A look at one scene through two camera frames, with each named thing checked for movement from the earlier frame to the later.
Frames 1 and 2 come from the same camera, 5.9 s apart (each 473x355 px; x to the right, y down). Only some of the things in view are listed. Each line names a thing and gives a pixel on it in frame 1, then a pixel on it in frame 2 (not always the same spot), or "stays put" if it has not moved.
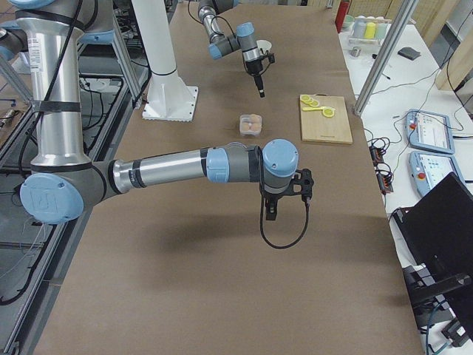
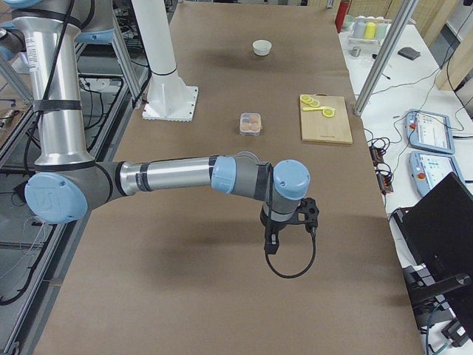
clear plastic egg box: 250,124 stays put
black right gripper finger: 271,205 → 271,242
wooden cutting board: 315,127 stays put
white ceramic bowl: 264,45 stays put
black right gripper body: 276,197 → 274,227
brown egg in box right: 255,127 stays put
